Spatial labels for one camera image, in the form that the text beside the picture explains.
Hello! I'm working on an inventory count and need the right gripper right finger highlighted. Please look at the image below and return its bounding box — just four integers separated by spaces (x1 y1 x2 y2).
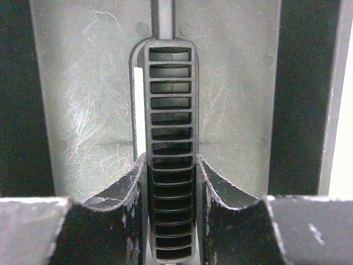
196 155 285 264

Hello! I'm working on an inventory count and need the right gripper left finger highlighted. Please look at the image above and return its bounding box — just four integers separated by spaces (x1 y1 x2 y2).
51 154 148 264

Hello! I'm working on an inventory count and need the black toolbox tray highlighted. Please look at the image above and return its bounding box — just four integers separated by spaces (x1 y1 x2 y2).
0 0 353 265

